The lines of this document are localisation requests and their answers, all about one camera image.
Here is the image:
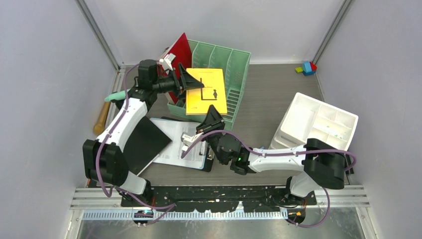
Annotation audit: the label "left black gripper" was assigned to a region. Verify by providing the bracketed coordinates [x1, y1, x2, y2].
[152, 63, 204, 100]

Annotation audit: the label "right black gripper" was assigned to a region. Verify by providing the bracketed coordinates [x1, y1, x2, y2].
[196, 104, 226, 163]

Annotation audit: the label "yellow book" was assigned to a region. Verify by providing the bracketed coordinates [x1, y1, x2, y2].
[186, 68, 227, 115]

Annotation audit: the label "black book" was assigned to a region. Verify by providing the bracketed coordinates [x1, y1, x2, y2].
[123, 117, 172, 175]

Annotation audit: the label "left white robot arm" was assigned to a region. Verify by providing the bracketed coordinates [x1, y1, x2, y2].
[83, 59, 203, 206]

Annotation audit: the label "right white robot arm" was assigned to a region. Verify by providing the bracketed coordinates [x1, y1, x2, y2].
[196, 106, 345, 205]

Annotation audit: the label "red notebook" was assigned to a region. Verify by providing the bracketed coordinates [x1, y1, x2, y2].
[161, 32, 193, 105]

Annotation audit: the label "green file organizer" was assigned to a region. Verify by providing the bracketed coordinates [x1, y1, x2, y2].
[188, 39, 250, 130]

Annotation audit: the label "mint green microphone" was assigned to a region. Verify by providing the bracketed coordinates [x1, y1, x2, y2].
[104, 90, 129, 102]

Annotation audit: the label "white drawer organizer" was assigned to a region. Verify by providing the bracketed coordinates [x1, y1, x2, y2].
[269, 92, 358, 151]

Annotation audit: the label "colourful toy blocks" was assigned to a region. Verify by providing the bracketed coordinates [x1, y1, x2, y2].
[295, 61, 317, 76]

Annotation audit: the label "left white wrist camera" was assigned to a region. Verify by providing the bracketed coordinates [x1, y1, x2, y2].
[158, 53, 176, 71]

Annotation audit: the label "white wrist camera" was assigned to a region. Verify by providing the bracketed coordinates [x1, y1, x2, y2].
[158, 53, 176, 71]
[181, 132, 202, 147]

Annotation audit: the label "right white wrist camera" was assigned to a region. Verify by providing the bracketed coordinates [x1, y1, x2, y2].
[181, 132, 202, 147]

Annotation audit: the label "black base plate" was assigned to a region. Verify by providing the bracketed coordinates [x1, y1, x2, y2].
[119, 186, 317, 213]

